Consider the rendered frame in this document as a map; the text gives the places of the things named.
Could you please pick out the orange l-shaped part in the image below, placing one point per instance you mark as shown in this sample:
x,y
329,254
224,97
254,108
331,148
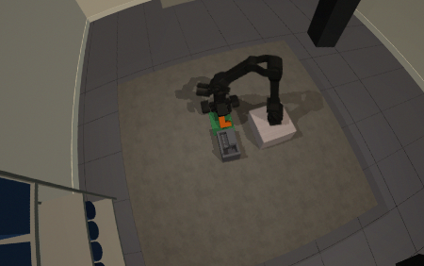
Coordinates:
x,y
224,123

